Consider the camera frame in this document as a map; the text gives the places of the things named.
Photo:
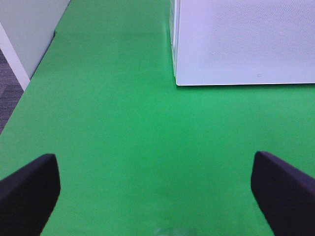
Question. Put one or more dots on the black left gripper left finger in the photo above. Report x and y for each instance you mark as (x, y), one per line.
(28, 197)

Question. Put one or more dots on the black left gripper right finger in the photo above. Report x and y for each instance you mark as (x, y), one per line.
(285, 195)

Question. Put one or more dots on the white microwave door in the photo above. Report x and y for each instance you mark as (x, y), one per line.
(240, 42)

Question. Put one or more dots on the white partition panel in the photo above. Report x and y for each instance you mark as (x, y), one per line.
(27, 28)

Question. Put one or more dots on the white microwave oven body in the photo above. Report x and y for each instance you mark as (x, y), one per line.
(174, 21)

